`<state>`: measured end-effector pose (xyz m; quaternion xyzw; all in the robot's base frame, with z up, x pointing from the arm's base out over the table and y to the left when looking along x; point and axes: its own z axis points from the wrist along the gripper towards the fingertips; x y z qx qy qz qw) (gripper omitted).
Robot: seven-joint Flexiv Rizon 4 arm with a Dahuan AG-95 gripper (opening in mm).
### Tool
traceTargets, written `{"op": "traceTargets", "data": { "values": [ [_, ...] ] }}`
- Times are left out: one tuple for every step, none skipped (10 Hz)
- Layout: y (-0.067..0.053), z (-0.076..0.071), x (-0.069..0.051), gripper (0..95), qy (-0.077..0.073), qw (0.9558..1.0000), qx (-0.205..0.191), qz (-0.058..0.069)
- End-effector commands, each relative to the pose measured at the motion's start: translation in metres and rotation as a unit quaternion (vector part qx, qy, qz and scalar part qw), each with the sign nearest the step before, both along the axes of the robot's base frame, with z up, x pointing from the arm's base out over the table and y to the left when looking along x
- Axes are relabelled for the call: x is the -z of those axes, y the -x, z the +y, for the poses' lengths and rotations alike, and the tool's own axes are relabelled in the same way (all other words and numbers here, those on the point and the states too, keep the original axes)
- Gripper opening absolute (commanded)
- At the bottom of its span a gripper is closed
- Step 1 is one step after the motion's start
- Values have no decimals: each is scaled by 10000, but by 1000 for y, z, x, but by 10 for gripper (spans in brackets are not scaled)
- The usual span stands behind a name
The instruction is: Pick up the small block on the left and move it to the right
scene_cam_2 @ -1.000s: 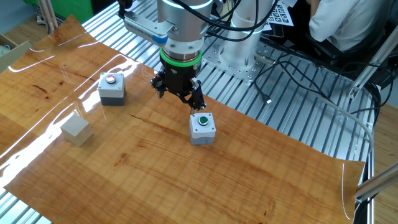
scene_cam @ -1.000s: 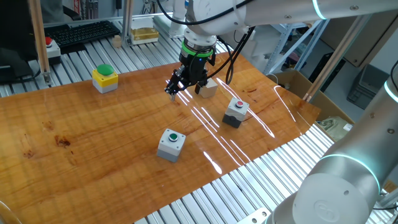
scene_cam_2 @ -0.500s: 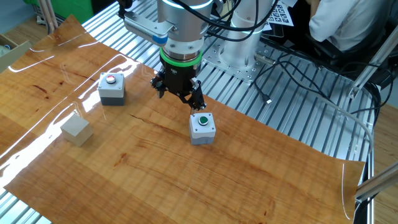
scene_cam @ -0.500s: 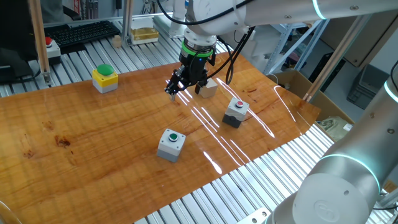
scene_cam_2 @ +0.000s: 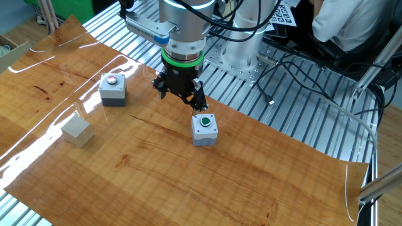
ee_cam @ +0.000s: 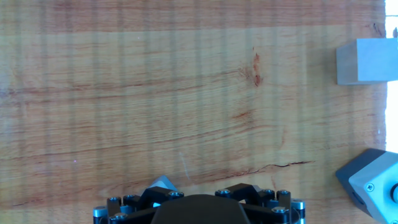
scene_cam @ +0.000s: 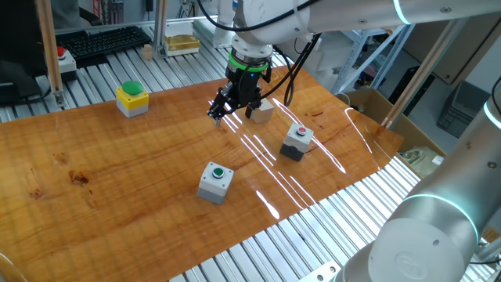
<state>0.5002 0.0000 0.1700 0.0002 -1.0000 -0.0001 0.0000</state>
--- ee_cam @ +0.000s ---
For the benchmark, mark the small pale wooden block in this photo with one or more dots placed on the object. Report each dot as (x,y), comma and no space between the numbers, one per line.
(370,60)

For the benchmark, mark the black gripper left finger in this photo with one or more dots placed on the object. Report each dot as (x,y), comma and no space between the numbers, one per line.
(130,205)

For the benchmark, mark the grey red-button switch box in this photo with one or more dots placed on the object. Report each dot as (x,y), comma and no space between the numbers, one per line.
(370,183)

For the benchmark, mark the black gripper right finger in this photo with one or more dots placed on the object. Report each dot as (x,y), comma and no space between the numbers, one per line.
(267,205)

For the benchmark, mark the wood-grain table mat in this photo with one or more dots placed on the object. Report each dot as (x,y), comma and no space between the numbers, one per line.
(155,93)

